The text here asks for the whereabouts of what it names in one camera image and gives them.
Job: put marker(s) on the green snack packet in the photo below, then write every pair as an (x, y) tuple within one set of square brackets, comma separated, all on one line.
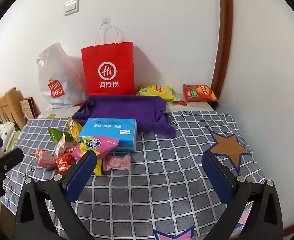
[(55, 133)]

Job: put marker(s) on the white light switch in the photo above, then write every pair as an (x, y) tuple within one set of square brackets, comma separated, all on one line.
[(71, 7)]

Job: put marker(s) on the wooden headboard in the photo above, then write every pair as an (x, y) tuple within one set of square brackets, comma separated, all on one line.
[(9, 100)]

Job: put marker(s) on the white dotted cloth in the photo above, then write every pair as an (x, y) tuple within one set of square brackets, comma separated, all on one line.
[(1, 132)]

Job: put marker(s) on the grey grid blanket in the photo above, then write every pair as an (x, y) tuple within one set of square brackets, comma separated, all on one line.
[(162, 180)]

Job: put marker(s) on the pink brown snack packet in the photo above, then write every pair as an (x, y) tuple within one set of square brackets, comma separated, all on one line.
[(46, 162), (36, 153)]

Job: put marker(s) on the red gold snack packet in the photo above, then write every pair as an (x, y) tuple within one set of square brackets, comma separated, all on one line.
[(63, 163)]

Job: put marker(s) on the white strawberry snack packet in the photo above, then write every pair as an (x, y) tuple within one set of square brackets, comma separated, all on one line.
[(62, 147)]

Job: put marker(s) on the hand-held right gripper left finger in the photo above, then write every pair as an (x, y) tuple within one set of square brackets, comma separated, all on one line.
[(83, 170)]

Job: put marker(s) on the pale pink snack packet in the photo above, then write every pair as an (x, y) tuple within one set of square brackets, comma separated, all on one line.
[(117, 162)]

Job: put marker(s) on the white plastic bag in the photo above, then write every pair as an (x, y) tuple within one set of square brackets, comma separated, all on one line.
[(54, 67)]

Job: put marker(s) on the wooden door frame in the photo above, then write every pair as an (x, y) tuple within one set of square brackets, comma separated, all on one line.
[(224, 30)]

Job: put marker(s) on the purple towel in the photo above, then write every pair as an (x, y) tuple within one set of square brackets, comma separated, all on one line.
[(137, 110)]

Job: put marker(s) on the blue tissue pack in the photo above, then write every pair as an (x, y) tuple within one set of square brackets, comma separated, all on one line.
[(107, 130)]

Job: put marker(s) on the red paper bag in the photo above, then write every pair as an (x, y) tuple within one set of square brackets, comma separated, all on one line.
[(107, 55)]

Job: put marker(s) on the orange chip bag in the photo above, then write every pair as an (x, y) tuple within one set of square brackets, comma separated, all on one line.
[(199, 93)]

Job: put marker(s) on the patterned box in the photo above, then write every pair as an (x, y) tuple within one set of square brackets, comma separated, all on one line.
[(26, 107)]

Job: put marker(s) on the yellow chip bag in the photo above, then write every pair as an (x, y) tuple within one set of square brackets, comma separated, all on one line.
[(157, 91)]

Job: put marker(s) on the pink yellow snack packet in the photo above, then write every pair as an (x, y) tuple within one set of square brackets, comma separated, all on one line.
[(99, 143)]

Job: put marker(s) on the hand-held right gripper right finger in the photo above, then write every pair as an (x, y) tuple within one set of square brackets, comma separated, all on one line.
[(215, 175)]

